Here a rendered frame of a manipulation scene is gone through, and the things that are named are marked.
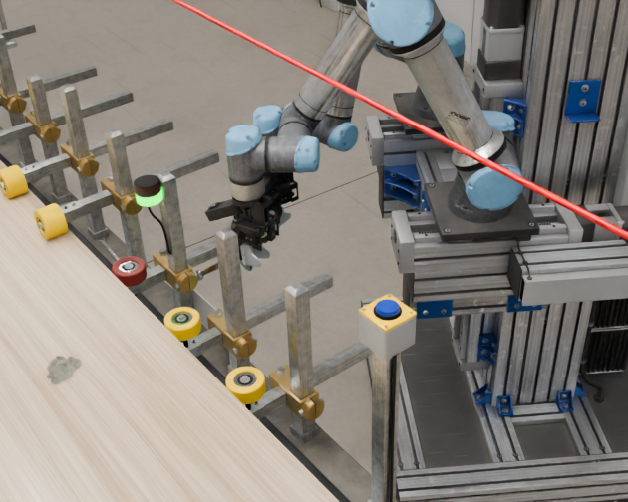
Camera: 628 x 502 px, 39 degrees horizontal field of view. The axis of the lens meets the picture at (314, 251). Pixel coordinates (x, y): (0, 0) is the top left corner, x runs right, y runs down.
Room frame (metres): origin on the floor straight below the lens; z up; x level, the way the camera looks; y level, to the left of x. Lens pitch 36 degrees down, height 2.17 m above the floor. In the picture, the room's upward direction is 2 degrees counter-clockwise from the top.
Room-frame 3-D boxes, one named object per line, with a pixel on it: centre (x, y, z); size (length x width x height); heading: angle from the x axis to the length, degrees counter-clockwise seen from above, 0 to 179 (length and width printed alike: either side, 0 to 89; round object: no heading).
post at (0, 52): (2.55, 0.93, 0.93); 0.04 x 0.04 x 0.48; 36
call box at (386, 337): (1.13, -0.12, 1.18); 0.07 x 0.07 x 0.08; 36
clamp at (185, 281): (1.76, 0.35, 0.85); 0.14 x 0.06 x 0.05; 36
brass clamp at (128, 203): (1.96, 0.50, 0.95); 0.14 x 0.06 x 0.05; 36
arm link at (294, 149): (1.64, 0.04, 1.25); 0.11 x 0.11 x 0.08; 85
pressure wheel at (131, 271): (1.71, 0.45, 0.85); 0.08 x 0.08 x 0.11
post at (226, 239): (1.54, 0.18, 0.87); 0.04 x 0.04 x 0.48; 36
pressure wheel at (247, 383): (1.31, 0.15, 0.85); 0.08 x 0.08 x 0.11
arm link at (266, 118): (1.97, 0.10, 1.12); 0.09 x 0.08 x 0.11; 133
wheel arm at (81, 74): (2.65, 0.85, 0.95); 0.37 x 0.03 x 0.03; 126
